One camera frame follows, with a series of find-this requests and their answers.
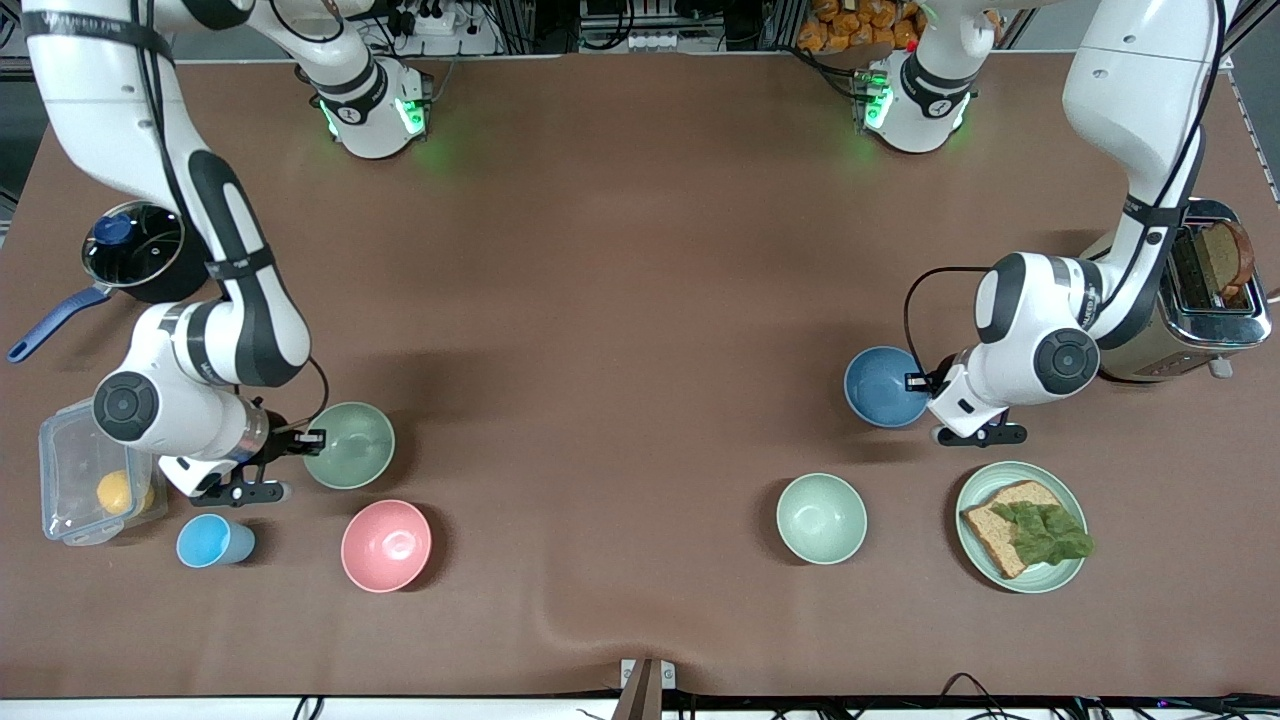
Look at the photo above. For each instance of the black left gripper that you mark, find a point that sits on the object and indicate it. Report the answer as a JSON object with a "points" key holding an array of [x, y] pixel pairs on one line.
{"points": [[937, 384]]}

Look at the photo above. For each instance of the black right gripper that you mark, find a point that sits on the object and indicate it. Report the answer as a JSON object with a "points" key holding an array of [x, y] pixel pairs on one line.
{"points": [[281, 439]]}

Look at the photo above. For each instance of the blue bowl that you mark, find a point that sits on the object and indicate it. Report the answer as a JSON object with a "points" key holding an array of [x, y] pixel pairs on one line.
{"points": [[880, 385]]}

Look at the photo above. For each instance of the sage green bowl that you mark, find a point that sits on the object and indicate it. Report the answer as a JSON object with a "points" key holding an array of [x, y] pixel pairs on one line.
{"points": [[355, 450]]}

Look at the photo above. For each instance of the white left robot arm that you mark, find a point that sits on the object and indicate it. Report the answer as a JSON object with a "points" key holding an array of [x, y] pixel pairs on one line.
{"points": [[1030, 310]]}

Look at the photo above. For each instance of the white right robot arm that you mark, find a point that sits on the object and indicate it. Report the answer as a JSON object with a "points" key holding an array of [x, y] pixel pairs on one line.
{"points": [[250, 330]]}

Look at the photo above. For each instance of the pink bowl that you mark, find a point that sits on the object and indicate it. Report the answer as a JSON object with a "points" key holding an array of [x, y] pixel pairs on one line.
{"points": [[385, 545]]}

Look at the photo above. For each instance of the pale mint green bowl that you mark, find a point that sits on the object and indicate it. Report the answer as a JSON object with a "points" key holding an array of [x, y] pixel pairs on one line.
{"points": [[822, 518]]}

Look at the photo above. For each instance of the light blue cup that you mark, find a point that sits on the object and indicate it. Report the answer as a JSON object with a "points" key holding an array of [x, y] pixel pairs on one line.
{"points": [[205, 541]]}

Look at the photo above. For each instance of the brown bread slice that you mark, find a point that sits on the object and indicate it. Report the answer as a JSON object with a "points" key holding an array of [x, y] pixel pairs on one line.
{"points": [[990, 528]]}

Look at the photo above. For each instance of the pale green plate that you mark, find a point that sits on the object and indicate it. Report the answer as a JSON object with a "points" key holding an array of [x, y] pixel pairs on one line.
{"points": [[1065, 500]]}

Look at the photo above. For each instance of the green lettuce leaf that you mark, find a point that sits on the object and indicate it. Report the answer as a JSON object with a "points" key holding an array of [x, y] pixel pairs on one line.
{"points": [[1045, 535]]}

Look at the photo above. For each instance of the yellow orange fruit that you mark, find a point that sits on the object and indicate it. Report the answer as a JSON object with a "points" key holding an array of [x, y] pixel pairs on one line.
{"points": [[115, 492]]}

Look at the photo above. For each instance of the silver toaster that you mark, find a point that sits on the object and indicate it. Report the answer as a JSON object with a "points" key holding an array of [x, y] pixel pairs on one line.
{"points": [[1140, 355]]}

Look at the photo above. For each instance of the clear plastic lidded container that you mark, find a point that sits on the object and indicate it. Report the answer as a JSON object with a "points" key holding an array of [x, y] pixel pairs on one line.
{"points": [[80, 450]]}

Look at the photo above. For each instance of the glass lid with blue knob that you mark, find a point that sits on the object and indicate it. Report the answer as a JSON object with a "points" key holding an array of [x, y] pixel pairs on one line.
{"points": [[150, 250]]}

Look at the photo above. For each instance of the brown toast slice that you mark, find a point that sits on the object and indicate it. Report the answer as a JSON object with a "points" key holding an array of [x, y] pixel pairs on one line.
{"points": [[1225, 255]]}

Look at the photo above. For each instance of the bag of orange buns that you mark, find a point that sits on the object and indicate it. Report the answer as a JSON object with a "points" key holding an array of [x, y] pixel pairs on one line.
{"points": [[860, 22]]}

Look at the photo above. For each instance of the small white power strip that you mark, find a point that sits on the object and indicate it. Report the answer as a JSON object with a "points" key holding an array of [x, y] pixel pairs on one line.
{"points": [[655, 41]]}

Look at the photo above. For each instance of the white power strip with plugs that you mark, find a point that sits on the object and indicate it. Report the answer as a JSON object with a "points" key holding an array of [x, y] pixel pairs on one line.
{"points": [[430, 20]]}

